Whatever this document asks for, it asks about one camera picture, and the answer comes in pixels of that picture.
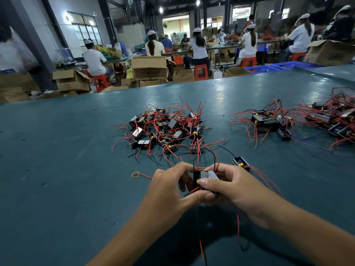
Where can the shallow cardboard box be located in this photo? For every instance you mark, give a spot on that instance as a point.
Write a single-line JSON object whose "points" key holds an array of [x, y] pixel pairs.
{"points": [[238, 72]]}

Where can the yellow rubber band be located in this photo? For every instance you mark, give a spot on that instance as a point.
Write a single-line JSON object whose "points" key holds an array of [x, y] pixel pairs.
{"points": [[133, 174]]}

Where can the person's right forearm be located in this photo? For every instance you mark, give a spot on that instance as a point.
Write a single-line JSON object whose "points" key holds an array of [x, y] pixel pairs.
{"points": [[316, 241]]}

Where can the low cardboard box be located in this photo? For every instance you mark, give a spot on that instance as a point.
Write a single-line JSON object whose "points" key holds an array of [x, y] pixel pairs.
{"points": [[184, 75]]}

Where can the large closed cardboard box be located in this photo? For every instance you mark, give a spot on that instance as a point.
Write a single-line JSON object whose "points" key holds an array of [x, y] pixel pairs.
{"points": [[149, 68]]}

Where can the person's left hand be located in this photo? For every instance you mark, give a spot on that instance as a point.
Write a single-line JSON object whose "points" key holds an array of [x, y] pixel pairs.
{"points": [[169, 199]]}

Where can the tilted cardboard box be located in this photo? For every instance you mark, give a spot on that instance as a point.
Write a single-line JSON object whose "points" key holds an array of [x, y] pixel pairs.
{"points": [[331, 53]]}

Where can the person's right hand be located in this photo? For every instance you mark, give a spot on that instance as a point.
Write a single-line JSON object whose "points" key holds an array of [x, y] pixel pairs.
{"points": [[244, 191]]}

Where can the open cardboard box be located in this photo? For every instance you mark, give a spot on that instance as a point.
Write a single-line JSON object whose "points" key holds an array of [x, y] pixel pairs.
{"points": [[72, 81]]}

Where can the blue plastic crate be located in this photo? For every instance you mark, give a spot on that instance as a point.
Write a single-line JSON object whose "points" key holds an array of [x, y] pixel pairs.
{"points": [[262, 69], [297, 65]]}

